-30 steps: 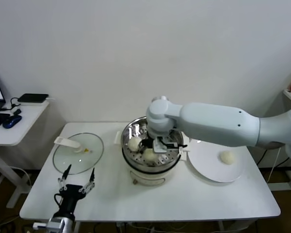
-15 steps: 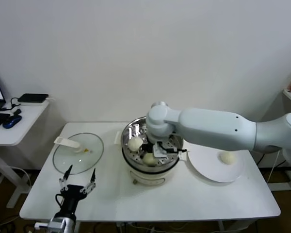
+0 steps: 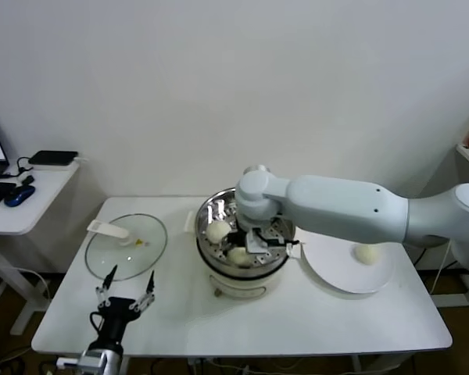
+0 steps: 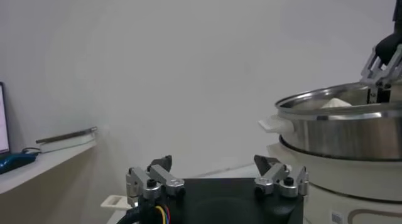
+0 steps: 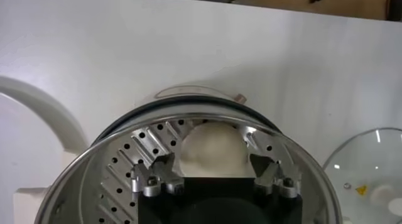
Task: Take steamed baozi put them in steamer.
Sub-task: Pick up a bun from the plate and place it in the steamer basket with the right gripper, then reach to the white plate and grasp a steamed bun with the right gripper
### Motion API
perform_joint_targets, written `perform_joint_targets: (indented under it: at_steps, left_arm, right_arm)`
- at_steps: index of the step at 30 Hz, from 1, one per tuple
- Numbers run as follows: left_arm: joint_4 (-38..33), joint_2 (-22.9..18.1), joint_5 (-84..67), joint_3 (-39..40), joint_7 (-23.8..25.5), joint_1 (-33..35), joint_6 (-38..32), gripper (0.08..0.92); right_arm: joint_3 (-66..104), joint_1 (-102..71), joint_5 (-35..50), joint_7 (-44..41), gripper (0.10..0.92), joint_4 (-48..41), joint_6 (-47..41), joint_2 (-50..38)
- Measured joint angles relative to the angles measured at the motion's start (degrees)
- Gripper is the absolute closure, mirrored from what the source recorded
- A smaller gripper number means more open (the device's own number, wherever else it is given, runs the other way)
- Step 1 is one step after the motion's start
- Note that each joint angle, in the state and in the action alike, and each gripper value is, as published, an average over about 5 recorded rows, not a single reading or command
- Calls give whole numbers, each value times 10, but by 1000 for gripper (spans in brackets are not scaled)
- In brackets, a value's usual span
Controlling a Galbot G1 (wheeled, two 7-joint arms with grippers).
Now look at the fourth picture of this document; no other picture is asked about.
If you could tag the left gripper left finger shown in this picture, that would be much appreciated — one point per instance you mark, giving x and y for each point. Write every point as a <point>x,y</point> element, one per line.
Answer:
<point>163,178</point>

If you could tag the white steamed baozi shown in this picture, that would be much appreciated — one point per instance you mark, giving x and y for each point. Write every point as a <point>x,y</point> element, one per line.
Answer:
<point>336,103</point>

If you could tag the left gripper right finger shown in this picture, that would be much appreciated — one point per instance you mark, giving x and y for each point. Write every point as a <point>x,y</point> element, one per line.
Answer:
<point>276,178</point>

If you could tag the blue computer mouse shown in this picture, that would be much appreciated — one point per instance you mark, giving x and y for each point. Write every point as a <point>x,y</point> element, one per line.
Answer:
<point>15,161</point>

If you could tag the white electric pot base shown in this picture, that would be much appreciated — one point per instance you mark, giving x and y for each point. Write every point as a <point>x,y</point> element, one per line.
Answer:
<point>345,187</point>

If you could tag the black laptop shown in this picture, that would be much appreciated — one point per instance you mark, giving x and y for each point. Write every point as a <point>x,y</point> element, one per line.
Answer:
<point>3,118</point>

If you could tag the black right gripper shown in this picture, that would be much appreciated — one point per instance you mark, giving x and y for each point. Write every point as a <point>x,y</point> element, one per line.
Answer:
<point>389,46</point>

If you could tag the white side desk with laptop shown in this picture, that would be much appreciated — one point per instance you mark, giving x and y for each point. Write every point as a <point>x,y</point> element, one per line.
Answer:
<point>31,172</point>

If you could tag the perforated steel steamer basket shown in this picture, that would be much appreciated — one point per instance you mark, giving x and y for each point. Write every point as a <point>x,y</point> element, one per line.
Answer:
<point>345,137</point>

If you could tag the white flat box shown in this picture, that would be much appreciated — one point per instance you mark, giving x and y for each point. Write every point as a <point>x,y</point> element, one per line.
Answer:
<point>63,145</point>

